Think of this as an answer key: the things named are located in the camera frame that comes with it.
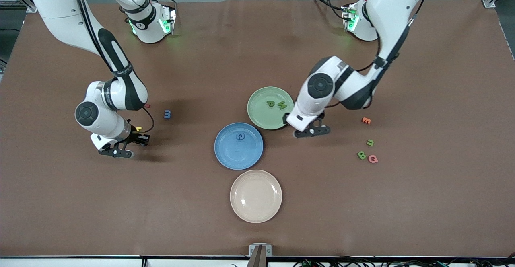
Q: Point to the pink foam letter Q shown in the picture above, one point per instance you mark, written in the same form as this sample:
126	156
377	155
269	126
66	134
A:
369	159

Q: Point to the blue foam letter M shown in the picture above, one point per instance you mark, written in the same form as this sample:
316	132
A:
167	114

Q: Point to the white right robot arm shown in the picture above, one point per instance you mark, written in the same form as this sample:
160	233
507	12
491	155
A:
60	1

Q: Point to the green foam letter B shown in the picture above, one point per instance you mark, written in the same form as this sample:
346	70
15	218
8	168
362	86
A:
361	155

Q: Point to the blue plate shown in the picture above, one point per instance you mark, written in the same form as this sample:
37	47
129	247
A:
238	154

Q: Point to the brown table cover sheet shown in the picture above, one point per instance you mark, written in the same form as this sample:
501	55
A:
362	218

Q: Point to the white table edge rail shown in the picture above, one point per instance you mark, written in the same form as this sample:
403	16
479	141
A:
80	263

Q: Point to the orange foam letter E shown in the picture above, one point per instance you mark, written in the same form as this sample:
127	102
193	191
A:
366	120

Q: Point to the beige plate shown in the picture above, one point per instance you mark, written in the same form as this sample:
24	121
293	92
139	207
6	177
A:
256	196

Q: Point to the grey metal camera bracket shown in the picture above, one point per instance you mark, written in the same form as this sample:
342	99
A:
260	255

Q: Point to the blue foam letter C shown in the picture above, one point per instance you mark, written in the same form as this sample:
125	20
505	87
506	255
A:
237	137

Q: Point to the base connector box green light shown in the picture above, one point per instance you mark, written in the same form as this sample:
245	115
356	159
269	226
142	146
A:
171	17
348	17

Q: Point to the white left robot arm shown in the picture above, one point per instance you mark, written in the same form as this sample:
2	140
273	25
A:
394	1

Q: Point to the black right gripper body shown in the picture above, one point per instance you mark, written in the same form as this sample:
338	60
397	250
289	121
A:
134	136

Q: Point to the green foam letter N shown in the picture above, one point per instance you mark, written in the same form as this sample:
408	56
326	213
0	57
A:
282	105

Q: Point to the green foam letter P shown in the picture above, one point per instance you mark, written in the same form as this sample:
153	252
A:
268	103

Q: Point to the pale green plate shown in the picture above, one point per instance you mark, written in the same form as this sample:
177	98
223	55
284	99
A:
261	114

